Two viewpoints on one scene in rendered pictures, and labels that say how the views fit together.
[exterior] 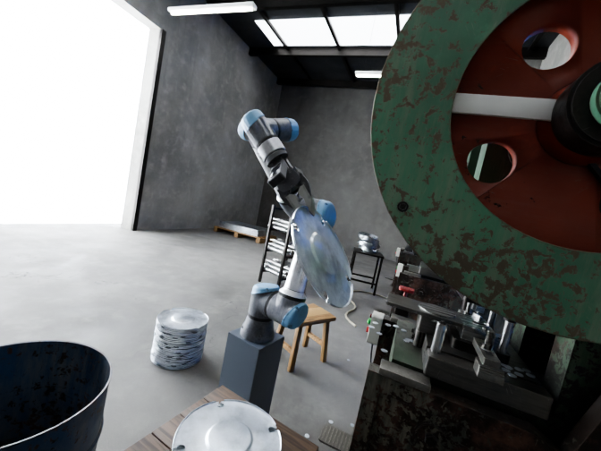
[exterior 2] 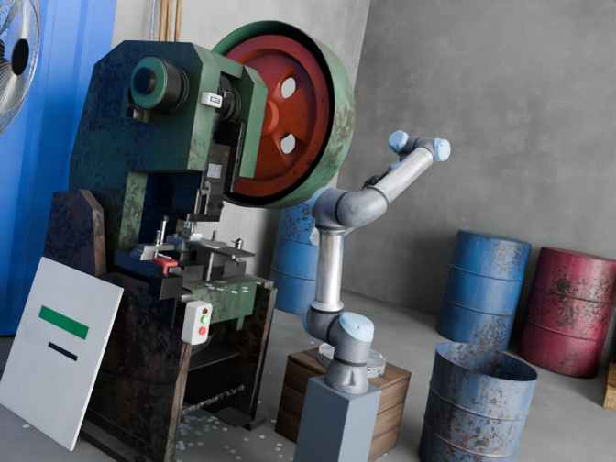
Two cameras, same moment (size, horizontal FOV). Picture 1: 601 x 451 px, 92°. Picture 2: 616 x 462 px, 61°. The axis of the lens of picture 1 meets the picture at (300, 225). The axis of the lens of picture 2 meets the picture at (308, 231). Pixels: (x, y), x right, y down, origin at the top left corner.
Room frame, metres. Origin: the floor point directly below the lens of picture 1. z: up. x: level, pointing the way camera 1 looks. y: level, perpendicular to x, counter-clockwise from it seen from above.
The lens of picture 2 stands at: (2.94, 0.17, 1.13)
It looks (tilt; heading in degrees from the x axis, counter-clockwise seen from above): 6 degrees down; 190
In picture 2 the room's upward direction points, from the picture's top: 10 degrees clockwise
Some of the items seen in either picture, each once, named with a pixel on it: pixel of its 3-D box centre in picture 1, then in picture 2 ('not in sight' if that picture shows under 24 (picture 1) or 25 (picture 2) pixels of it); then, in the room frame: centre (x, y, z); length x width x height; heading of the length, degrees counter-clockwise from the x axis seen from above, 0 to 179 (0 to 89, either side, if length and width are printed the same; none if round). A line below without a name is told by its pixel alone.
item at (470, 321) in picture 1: (473, 327); (187, 243); (0.96, -0.65, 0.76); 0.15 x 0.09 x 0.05; 159
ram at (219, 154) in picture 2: not in sight; (204, 176); (0.98, -0.62, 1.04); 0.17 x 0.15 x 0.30; 69
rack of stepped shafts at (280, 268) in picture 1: (286, 246); not in sight; (3.50, 0.11, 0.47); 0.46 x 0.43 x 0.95; 49
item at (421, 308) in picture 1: (418, 322); (217, 262); (1.02, -0.49, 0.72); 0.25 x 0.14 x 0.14; 69
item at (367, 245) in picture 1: (366, 261); not in sight; (4.06, -1.01, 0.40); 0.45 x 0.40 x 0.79; 171
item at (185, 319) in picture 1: (183, 318); not in sight; (1.67, 0.58, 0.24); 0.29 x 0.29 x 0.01
